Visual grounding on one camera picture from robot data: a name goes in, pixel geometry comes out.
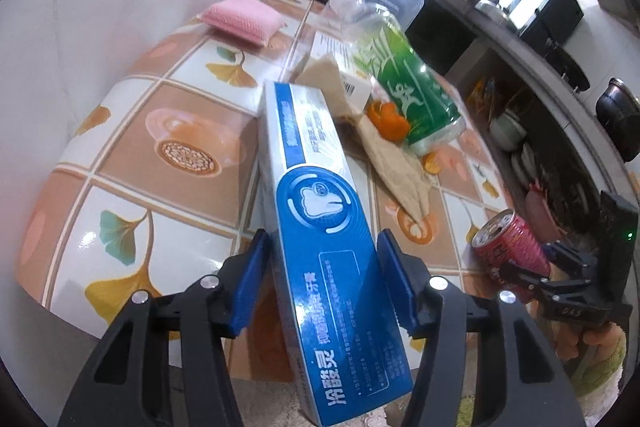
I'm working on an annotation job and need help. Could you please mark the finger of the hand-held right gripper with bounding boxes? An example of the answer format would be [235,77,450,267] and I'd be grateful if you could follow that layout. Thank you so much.
[500,259,586,308]
[542,242,606,280]

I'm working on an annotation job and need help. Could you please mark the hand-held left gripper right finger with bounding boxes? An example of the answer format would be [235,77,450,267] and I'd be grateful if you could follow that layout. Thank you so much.
[375,229,586,427]

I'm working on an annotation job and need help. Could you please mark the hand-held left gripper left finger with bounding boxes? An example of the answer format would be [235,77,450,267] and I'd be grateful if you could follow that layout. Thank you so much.
[57,229,273,427]

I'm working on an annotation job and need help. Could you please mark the red drink can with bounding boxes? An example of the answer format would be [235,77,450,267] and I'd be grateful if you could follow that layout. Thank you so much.
[471,209,551,303]

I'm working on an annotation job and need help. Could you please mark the blue white toothpaste box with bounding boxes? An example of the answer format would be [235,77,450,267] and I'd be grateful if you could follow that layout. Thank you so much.
[257,82,415,425]

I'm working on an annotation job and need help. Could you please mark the brown paper bag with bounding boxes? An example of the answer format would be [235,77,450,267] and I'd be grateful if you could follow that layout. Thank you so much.
[295,54,436,233]

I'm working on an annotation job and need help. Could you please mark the green plastic bottle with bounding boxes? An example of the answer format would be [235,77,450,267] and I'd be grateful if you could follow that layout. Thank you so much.
[327,0,467,158]

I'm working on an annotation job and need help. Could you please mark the person's right hand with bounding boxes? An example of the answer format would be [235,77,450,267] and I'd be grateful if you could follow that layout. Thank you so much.
[580,324,627,360]

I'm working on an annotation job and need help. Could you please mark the white plates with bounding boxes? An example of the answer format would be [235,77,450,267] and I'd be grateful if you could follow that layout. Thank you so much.
[510,142,537,188]

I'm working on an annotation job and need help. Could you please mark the green fluffy cloth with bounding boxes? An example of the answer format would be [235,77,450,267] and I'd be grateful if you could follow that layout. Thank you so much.
[572,337,628,400]

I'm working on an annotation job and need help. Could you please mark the pale green bowl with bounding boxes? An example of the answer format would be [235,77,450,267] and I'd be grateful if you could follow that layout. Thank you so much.
[489,109,528,152]

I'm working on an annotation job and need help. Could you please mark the black cooking pot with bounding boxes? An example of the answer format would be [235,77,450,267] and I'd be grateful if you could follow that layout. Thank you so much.
[595,77,640,162]

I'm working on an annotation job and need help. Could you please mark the orange snack packet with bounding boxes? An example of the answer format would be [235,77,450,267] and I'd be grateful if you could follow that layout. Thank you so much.
[467,79,496,108]

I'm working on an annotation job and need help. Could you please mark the small white box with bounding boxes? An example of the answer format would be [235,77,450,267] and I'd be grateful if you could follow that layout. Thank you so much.
[309,31,373,110]

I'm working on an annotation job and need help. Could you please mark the black appliance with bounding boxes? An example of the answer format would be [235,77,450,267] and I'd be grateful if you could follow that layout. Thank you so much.
[520,0,586,52]

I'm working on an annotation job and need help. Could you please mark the metal basin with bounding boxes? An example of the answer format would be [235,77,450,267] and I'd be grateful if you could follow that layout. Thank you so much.
[475,0,516,28]

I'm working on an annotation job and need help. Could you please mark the pink sponge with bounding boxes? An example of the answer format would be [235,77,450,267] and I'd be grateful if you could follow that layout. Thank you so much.
[196,0,283,46]

